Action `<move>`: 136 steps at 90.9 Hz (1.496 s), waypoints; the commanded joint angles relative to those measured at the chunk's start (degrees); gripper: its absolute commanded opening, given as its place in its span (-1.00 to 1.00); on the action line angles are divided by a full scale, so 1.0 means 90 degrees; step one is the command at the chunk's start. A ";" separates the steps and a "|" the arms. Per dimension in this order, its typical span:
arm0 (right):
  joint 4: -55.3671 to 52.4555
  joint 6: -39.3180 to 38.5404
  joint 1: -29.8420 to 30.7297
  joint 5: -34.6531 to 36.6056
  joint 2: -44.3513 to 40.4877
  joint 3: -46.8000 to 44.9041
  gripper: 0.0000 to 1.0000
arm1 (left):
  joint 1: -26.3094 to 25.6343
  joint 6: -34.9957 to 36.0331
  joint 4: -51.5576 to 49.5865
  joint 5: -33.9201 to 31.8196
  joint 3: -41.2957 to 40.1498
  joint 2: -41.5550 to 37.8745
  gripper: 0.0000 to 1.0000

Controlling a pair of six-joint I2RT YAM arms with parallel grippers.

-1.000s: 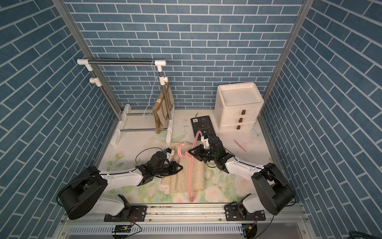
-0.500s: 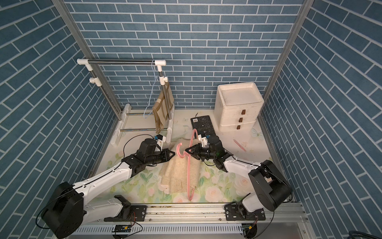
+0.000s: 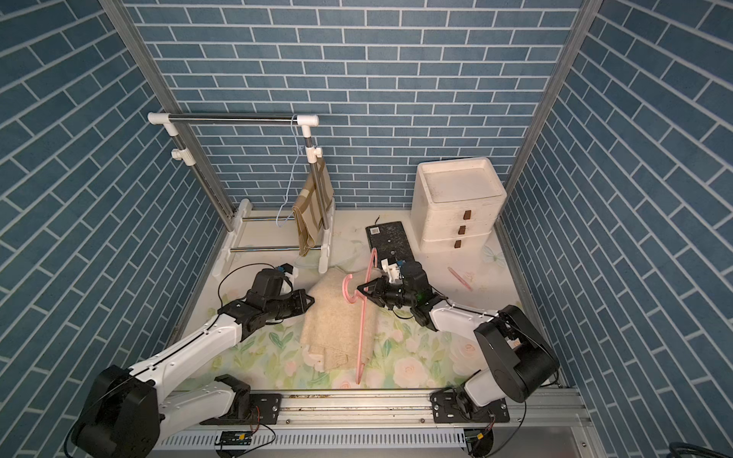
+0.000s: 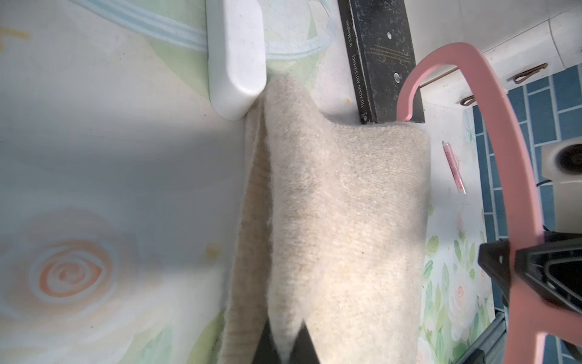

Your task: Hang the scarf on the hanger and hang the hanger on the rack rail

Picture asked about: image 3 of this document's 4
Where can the pink plastic hanger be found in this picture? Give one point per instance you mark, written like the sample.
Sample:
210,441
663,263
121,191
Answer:
363,354

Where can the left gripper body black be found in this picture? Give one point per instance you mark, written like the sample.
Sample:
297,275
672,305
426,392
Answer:
285,304

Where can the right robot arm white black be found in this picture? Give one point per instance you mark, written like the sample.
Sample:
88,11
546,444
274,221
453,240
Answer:
519,360

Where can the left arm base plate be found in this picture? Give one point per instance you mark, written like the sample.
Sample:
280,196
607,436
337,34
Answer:
263,407

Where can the brown plaid scarf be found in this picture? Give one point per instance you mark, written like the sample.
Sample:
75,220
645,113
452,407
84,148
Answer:
307,210

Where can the white three-drawer cabinet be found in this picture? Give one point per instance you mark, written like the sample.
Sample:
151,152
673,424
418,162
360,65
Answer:
455,204

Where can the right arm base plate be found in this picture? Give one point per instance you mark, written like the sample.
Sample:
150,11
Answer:
451,407

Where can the metal clothes rack white joints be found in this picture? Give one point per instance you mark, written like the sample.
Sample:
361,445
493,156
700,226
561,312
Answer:
243,162

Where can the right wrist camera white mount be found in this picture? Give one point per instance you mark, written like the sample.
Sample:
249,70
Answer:
391,268

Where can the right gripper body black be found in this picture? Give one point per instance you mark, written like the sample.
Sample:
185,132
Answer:
397,295

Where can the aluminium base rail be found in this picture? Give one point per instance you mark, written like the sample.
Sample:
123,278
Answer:
553,422

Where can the small black controller board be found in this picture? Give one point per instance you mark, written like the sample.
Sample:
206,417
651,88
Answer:
237,439

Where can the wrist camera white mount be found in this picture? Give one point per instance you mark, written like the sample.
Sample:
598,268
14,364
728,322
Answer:
391,268
289,270

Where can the beige knitted cloth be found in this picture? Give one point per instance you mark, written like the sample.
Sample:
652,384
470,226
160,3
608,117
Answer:
330,332

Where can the pink pen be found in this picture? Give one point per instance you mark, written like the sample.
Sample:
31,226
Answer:
460,279

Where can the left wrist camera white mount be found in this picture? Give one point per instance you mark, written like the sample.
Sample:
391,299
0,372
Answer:
289,270

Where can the floral table mat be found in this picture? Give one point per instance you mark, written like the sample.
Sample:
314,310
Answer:
405,355

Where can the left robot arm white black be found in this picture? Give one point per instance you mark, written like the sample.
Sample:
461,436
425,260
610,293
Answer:
128,410

